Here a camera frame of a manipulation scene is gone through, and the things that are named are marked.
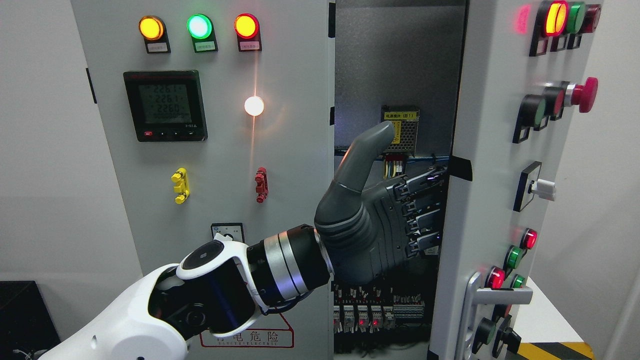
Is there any grey robotic left hand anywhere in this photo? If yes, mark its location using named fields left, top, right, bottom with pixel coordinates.
left=314, top=121, right=447, bottom=285

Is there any grey cabinet door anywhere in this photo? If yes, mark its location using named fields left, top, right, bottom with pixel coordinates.
left=70, top=0, right=336, bottom=360
left=426, top=0, right=602, bottom=360

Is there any red indicator light left door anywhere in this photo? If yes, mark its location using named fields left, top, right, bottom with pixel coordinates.
left=234, top=13, right=262, bottom=52

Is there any green indicator light left door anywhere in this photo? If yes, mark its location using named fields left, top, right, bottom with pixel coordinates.
left=186, top=13, right=218, bottom=53

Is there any yellow indicator light left door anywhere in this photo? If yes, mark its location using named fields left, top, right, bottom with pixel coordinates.
left=138, top=15, right=171, bottom=54

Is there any relay terminal block row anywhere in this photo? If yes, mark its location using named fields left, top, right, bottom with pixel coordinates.
left=331, top=282, right=426, bottom=334

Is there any perforated metal power supply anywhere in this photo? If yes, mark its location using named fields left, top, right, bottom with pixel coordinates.
left=381, top=105, right=420, bottom=156

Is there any red electric hazard warning sticker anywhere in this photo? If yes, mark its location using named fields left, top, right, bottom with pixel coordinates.
left=199, top=313, right=295, bottom=349

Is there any white glowing indicator light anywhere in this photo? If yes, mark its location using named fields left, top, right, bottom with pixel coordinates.
left=244, top=95, right=265, bottom=117

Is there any black digital power meter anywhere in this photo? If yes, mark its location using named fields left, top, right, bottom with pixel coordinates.
left=123, top=69, right=208, bottom=142

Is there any red mushroom emergency stop button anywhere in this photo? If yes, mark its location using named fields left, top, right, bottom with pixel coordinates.
left=563, top=77, right=599, bottom=113

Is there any red terminal post block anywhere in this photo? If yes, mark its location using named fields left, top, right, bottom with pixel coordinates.
left=254, top=166, right=269, bottom=204

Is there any silver door handle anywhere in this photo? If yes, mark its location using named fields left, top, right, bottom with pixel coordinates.
left=454, top=272, right=533, bottom=360

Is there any white selector switch right door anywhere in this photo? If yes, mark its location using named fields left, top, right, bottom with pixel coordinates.
left=512, top=161, right=556, bottom=212

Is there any yellow terminal post block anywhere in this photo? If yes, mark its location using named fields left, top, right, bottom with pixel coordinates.
left=171, top=167, right=190, bottom=205

